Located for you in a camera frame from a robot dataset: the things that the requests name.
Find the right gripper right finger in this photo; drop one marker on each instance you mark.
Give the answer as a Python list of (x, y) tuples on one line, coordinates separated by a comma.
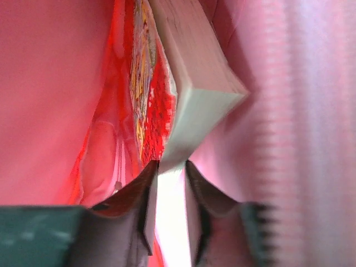
[(222, 231)]

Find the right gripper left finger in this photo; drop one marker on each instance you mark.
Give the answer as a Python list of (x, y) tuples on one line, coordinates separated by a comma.
[(116, 232)]

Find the pink student backpack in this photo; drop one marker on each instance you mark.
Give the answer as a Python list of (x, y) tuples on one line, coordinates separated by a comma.
[(66, 119)]

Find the colourful patterned book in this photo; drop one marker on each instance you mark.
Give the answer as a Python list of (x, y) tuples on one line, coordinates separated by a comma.
[(180, 87)]

